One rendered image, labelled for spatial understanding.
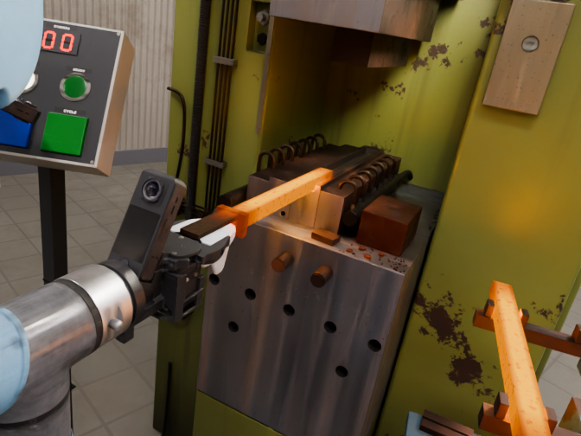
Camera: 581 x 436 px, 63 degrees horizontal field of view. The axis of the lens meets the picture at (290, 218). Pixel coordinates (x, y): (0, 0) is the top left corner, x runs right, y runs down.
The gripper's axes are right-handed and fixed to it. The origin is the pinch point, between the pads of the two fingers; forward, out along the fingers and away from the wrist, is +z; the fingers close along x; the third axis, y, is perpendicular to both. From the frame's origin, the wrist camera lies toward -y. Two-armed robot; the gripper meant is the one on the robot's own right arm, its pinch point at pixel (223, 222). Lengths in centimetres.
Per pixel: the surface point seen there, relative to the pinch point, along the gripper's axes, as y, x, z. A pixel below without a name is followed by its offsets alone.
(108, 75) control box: -11.6, -41.6, 20.0
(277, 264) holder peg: 13.0, 1.1, 17.8
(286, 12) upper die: -27.7, -8.9, 27.3
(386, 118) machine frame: -7, 0, 76
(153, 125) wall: 66, -235, 257
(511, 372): 6.4, 38.6, 1.5
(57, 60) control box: -13, -51, 16
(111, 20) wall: -11, -247, 222
